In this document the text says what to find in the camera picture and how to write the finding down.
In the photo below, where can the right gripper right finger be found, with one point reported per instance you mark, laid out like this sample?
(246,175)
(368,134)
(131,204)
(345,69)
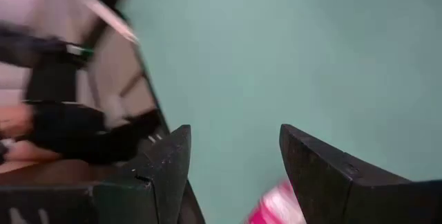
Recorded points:
(321,182)

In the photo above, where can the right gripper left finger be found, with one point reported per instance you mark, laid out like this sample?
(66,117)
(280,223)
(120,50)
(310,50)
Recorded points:
(169,168)

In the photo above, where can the pink Raisin Bran box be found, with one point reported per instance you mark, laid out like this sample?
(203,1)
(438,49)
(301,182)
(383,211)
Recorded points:
(273,206)

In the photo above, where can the green table mat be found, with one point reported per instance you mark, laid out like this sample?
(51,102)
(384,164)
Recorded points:
(276,61)

